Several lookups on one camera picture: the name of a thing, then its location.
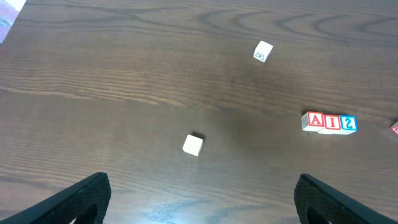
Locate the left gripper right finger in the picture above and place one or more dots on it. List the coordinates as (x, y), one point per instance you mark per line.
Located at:
(317, 202)

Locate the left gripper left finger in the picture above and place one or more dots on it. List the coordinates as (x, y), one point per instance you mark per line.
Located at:
(83, 202)

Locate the red letter A block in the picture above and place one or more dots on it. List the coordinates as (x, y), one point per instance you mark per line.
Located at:
(312, 121)

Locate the red letter I block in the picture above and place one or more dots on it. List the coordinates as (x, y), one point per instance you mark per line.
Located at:
(331, 124)

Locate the blue number 2 block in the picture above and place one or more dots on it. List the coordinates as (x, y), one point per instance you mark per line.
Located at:
(348, 124)

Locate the cream block with red side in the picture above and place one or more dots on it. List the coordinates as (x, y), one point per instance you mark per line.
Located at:
(394, 127)

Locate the cream block left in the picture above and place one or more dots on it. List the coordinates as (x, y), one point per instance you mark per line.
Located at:
(192, 145)

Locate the cream block top centre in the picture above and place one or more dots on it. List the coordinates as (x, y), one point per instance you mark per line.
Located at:
(262, 51)

